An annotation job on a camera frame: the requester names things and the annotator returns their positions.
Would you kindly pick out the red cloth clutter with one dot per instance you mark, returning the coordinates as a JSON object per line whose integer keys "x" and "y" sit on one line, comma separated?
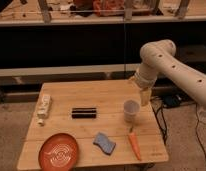
{"x": 108, "y": 7}

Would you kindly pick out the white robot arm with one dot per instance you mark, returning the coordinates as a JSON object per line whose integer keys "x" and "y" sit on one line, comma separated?
{"x": 158, "y": 57}

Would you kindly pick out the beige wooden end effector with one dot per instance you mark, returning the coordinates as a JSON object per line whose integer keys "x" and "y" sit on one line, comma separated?
{"x": 145, "y": 95}

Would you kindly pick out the white tube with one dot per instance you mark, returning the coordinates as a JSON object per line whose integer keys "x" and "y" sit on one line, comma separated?
{"x": 43, "y": 109}

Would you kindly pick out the translucent plastic cup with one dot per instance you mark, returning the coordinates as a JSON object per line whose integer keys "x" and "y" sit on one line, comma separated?
{"x": 130, "y": 109}

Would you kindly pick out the orange toy carrot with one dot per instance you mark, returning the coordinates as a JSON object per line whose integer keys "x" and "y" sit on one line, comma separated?
{"x": 134, "y": 143}

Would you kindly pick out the orange plate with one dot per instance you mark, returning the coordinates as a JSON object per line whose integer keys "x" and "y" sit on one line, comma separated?
{"x": 60, "y": 152}

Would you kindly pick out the blue sponge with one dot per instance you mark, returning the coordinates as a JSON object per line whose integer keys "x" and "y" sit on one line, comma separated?
{"x": 104, "y": 143}

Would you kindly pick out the metal shelf rail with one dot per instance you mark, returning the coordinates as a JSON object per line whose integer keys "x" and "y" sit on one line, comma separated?
{"x": 15, "y": 72}

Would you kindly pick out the black whiteboard eraser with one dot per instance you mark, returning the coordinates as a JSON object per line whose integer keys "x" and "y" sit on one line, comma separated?
{"x": 83, "y": 113}

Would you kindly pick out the black box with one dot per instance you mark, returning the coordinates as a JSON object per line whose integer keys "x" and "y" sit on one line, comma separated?
{"x": 191, "y": 53}

